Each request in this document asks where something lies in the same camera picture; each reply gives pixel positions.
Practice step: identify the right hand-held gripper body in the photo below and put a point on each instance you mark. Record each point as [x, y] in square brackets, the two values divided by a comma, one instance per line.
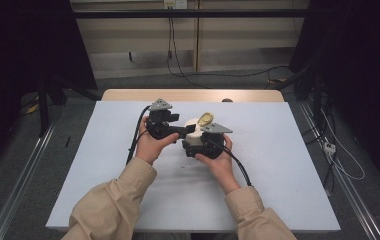
[211, 145]

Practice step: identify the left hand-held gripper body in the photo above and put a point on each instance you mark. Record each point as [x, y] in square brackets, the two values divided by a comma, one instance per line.
[159, 125]

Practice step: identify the clear bottle with white cap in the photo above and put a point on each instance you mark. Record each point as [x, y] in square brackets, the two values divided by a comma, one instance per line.
[195, 131]

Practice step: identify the person's right hand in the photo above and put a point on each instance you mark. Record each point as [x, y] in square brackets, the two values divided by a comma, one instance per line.
[223, 166]

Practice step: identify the person's left hand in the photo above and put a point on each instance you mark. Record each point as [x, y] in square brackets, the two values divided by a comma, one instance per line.
[149, 148]

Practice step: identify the light wooden table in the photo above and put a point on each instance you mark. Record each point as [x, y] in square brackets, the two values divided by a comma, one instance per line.
[178, 95]

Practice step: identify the white table board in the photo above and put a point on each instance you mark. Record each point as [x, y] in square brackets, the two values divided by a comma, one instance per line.
[271, 160]

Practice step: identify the small black floor piece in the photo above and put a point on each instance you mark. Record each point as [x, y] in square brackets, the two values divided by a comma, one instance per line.
[67, 141]

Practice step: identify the black metal stand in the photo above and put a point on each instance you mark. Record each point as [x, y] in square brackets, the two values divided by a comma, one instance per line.
[316, 96]
[43, 106]

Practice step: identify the white power strip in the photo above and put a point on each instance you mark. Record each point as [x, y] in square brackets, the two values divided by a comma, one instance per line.
[329, 148]

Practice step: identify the black horizontal frame bar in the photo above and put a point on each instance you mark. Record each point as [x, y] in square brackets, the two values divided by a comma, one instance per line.
[184, 13]

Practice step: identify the white wall socket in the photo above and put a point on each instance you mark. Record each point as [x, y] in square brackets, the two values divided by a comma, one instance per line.
[175, 3]

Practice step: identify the metal floor rail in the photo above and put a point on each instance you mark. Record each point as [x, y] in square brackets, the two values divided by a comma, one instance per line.
[21, 180]
[351, 193]

